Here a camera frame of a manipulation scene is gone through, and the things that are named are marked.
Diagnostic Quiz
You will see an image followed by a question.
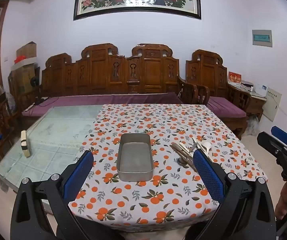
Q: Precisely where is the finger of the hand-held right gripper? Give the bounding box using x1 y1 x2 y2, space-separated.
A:
257 131 287 159
270 126 287 147

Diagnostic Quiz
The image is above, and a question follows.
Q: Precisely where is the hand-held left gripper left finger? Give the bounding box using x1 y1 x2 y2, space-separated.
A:
10 151 124 240

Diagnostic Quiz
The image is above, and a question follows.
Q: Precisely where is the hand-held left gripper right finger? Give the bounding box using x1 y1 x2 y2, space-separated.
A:
185 149 277 240

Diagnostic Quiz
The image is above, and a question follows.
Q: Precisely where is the metal spoon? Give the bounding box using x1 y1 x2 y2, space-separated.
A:
178 156 198 173

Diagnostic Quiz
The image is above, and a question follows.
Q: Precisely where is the white plastic spoon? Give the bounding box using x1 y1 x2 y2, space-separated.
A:
202 141 212 156

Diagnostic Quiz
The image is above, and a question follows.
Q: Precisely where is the dark brown chopstick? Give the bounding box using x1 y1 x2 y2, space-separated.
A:
171 142 193 159

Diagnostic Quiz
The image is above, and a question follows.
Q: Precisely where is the rectangular metal tray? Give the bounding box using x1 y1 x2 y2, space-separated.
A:
117 133 154 182

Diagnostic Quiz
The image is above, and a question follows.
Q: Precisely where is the clear plastic bag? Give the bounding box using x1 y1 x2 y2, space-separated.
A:
247 116 259 137

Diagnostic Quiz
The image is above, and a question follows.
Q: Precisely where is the beige electrical panel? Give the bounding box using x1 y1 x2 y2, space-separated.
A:
262 86 282 123

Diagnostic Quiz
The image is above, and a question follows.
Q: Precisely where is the wooden side table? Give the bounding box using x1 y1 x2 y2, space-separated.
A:
243 90 267 121

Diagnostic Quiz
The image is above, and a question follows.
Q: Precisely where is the purple armchair cushion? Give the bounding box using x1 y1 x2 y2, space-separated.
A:
207 96 247 119

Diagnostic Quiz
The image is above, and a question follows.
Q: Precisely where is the wooden block with black band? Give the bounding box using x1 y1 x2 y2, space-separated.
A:
21 130 32 158

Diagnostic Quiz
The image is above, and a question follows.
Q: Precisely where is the red gift box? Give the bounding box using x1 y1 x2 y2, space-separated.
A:
228 72 242 87

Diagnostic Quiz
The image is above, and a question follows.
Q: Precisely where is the orange fruit print tablecloth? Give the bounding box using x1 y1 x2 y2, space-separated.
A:
68 104 267 232

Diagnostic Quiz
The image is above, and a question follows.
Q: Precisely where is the long purple sofa cushion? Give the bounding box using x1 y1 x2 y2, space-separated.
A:
21 92 184 117

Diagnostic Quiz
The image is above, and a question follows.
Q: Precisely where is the carved wooden armchair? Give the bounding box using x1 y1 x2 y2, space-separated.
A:
178 49 264 140

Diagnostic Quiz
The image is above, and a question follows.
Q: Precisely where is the carved wooden sofa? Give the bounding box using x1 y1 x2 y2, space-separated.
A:
21 43 199 130

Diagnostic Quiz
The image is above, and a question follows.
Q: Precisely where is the large cardboard box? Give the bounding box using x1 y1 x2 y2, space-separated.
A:
8 64 40 99

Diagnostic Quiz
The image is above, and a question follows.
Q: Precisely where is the white flat box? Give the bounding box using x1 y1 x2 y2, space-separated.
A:
10 57 38 71

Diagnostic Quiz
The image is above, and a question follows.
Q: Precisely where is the small cardboard box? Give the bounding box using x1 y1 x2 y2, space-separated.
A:
16 42 37 58

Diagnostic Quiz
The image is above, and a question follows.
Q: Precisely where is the green wall panel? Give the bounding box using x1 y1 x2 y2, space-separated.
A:
252 29 273 47

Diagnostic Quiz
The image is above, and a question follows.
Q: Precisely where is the wooden door frame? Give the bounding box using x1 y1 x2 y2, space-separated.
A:
0 0 10 96

